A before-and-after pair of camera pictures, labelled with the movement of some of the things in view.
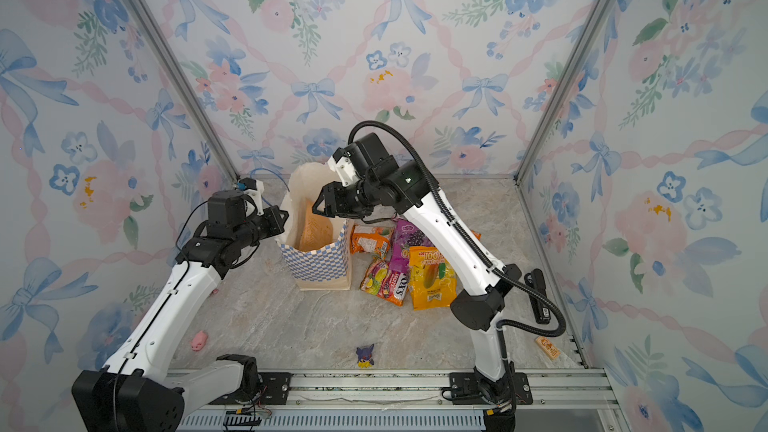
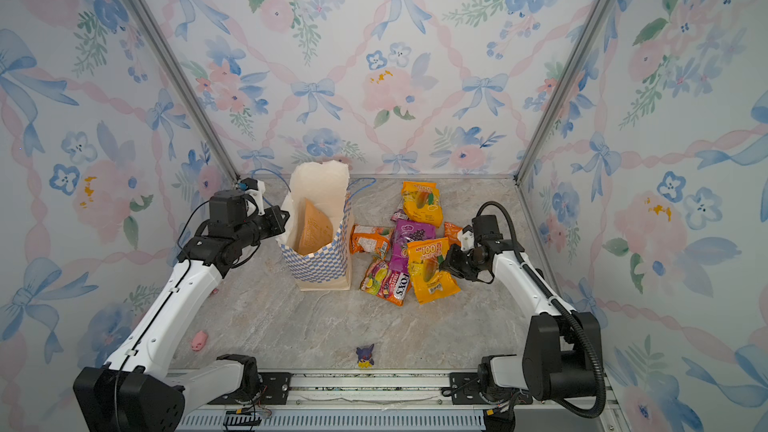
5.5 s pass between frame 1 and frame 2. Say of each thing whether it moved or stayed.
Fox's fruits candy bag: stayed
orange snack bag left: stayed
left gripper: stayed
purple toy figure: stayed
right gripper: moved
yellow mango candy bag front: moved
